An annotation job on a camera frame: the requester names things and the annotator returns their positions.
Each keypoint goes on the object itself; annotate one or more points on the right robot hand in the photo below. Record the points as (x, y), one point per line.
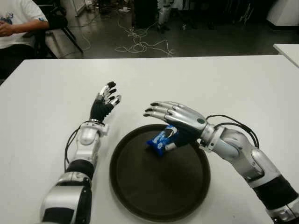
(187, 116)

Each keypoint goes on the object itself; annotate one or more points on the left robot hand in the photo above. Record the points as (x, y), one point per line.
(101, 108)

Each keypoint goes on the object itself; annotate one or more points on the blue Oreo packet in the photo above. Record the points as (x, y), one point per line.
(160, 141)

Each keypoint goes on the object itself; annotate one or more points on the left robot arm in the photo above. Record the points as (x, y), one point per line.
(87, 137)

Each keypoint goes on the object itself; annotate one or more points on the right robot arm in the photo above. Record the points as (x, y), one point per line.
(233, 144)

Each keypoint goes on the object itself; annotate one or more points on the round dark brown tray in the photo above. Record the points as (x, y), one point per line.
(160, 184)

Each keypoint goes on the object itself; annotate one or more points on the black chair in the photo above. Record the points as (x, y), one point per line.
(57, 21)

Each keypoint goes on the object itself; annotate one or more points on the white power strip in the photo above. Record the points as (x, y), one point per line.
(125, 9)

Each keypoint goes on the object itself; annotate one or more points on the white side table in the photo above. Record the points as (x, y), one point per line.
(288, 50)

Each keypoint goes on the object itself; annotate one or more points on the person in white t-shirt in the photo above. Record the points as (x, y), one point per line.
(18, 14)

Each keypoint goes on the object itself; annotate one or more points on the white cabinet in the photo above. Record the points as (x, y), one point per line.
(285, 11)

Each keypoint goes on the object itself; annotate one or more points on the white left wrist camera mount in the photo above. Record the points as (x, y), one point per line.
(105, 130)

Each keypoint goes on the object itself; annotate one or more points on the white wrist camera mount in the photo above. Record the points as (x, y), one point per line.
(105, 130)
(206, 145)

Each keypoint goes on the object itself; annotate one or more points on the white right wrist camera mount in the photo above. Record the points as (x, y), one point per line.
(206, 145)

